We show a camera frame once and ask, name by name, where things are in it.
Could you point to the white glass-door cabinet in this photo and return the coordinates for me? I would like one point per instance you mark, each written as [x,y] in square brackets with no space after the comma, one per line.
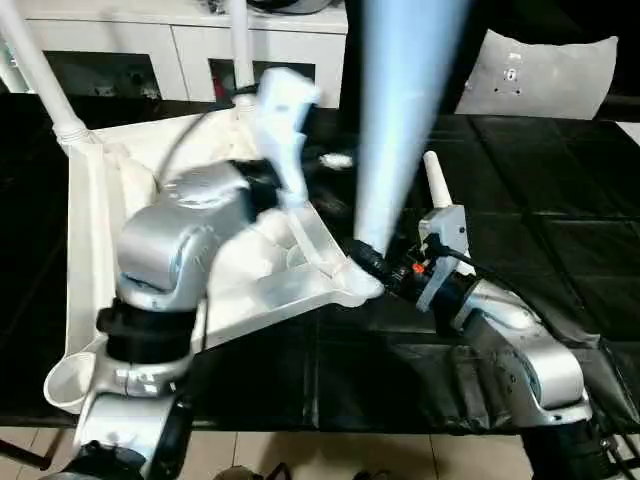
[150,45]

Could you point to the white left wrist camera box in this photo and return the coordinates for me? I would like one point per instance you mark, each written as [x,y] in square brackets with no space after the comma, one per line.
[285,130]

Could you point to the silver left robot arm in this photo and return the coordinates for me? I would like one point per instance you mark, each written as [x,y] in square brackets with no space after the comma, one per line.
[170,290]

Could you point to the dark bag on cabinet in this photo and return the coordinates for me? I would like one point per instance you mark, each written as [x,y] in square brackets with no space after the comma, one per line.
[295,6]

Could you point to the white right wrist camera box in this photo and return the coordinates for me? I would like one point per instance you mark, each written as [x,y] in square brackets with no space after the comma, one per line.
[445,250]

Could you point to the black table frame bar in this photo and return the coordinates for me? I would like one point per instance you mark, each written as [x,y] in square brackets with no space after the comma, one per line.
[25,455]

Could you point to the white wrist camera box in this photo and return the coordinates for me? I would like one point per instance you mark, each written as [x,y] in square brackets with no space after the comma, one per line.
[445,250]
[285,130]

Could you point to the white plastic table top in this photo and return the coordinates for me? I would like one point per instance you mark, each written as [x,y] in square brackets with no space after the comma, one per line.
[270,280]

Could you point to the black work mat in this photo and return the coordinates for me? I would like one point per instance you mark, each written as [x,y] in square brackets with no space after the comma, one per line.
[560,250]

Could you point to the white plastic table leg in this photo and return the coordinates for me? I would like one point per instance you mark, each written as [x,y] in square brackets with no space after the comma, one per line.
[45,70]
[436,180]
[240,50]
[405,110]

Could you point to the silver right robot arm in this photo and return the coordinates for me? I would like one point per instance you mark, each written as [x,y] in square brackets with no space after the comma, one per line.
[520,360]

